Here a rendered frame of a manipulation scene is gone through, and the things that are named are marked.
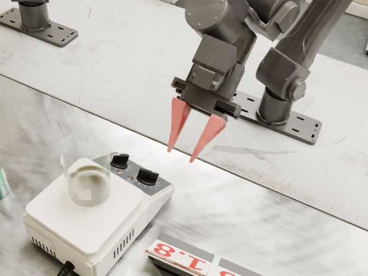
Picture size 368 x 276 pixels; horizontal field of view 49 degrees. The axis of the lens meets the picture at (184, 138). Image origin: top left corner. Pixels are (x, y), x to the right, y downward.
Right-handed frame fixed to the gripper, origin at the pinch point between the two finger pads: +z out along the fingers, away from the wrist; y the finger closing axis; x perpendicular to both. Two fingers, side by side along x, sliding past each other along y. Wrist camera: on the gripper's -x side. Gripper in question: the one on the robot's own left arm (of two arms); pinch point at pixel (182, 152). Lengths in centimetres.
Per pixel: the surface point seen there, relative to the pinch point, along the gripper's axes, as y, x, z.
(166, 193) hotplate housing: -0.3, 5.6, 7.0
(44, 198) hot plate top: -13.7, -4.9, 13.7
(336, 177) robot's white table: 25.1, 20.6, -7.8
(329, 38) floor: 27, 230, -114
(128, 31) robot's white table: -31, 39, -21
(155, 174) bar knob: -3.0, 4.9, 5.0
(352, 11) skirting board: 35, 258, -151
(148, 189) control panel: -2.6, 3.1, 7.3
